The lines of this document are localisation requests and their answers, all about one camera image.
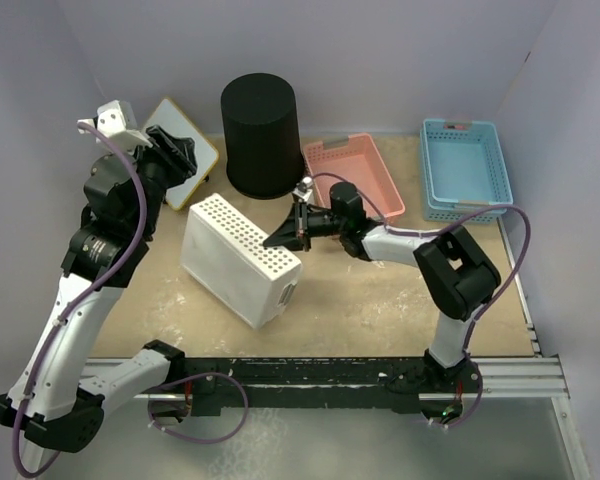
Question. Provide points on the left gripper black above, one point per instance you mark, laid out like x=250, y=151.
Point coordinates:
x=174, y=154

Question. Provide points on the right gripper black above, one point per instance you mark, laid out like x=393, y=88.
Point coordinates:
x=295, y=233

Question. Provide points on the white plastic basket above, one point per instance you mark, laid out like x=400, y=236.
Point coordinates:
x=223, y=250

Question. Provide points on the black plastic waste bin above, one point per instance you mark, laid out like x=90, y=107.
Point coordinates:
x=261, y=132

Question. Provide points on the pink plastic basket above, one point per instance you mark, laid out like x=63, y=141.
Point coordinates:
x=356, y=159

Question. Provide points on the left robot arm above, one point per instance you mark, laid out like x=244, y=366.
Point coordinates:
x=51, y=405

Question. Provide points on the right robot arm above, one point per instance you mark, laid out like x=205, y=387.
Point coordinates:
x=460, y=277

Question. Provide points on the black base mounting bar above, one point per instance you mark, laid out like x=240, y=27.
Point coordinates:
x=399, y=384

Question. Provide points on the small whiteboard yellow frame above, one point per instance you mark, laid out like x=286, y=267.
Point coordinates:
x=174, y=121

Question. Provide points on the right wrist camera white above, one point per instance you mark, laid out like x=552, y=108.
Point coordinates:
x=304, y=190

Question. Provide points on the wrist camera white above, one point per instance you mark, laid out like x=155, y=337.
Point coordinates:
x=116, y=121
x=304, y=190

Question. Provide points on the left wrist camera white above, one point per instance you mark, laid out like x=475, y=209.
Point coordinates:
x=116, y=121

